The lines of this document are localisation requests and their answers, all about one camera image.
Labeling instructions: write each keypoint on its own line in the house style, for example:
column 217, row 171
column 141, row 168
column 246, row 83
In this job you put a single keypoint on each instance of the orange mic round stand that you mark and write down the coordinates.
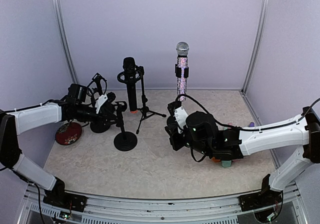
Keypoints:
column 125, row 140

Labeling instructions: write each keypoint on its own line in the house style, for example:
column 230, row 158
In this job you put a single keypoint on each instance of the black microphone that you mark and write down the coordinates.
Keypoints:
column 129, row 68

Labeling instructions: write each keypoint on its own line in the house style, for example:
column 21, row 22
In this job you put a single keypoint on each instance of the aluminium front rail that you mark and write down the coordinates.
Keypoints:
column 100, row 209

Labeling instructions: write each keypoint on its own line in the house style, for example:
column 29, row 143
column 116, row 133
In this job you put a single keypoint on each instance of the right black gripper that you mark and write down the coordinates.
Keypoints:
column 176, row 144

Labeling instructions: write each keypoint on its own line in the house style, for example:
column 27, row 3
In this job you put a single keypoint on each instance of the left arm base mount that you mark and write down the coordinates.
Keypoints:
column 70, row 201

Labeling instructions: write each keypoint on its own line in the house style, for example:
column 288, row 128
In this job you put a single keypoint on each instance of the red embroidered round cushion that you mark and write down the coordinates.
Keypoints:
column 68, row 133

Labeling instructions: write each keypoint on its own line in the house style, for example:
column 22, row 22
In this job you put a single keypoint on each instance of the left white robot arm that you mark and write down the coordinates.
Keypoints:
column 13, row 123

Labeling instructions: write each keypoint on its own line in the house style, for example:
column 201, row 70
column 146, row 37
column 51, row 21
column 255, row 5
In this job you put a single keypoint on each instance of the teal microphone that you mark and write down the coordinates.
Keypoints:
column 226, row 163

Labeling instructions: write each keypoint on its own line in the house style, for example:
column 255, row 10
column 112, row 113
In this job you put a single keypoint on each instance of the black tripod mic stand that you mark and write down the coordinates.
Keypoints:
column 145, row 110

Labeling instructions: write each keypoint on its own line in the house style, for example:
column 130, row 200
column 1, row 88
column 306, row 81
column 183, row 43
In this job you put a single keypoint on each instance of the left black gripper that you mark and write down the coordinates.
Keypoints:
column 103, row 115

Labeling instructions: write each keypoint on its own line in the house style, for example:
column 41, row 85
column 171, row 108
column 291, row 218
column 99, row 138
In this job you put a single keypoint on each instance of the teal mic round stand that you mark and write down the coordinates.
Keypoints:
column 99, row 127

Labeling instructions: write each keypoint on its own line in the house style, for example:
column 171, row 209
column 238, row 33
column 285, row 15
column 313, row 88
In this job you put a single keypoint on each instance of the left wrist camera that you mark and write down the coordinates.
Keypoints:
column 104, row 102

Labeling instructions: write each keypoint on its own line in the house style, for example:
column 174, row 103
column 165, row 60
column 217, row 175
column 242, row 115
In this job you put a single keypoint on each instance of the orange microphone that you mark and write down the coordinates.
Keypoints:
column 216, row 160

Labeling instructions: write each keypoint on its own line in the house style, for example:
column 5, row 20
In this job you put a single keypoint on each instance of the pink microphone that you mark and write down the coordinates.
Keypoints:
column 234, row 160

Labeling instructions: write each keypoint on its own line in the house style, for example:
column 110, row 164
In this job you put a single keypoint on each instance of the purple mic round stand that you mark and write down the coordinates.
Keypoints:
column 98, row 79

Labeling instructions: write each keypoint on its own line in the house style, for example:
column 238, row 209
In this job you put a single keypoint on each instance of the glitter silver microphone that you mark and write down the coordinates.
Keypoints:
column 182, row 49

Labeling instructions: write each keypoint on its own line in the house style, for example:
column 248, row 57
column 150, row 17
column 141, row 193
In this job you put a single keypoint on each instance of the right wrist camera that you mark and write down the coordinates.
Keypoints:
column 178, row 115

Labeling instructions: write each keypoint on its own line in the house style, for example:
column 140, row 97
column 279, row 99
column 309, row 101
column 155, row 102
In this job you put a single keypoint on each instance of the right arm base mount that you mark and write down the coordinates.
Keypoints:
column 257, row 200

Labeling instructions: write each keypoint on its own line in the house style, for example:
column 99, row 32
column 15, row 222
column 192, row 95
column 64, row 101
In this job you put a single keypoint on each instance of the glitter mic round stand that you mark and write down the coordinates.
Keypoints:
column 182, row 74

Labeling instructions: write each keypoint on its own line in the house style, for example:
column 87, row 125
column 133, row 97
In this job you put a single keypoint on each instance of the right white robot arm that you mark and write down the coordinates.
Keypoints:
column 202, row 133

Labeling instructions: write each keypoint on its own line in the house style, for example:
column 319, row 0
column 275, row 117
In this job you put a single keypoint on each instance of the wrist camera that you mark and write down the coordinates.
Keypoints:
column 178, row 115
column 104, row 102

